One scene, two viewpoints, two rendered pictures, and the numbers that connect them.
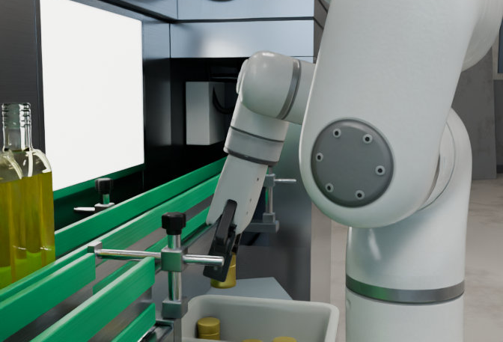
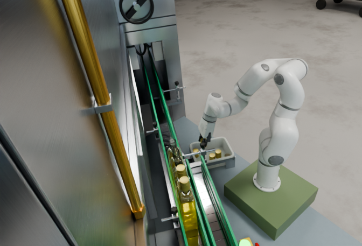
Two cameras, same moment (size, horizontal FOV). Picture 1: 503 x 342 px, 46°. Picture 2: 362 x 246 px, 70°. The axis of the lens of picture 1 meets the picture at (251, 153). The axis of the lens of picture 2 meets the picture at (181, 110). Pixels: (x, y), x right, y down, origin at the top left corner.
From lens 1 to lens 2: 0.89 m
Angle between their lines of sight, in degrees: 35
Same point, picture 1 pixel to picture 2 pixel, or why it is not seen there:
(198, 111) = (133, 58)
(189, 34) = (130, 36)
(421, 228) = not seen: hidden behind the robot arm
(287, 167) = (173, 75)
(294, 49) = (171, 36)
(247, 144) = (212, 119)
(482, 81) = not seen: outside the picture
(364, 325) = (266, 169)
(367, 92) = (280, 152)
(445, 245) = not seen: hidden behind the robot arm
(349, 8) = (278, 141)
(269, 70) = (225, 111)
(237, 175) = (211, 127)
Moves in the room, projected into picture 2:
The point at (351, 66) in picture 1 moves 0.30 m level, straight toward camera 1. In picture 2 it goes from (278, 149) to (337, 220)
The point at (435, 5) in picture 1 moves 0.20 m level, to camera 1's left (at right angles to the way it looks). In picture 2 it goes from (293, 141) to (248, 161)
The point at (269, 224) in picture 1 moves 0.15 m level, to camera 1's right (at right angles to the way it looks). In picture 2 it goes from (179, 101) to (198, 95)
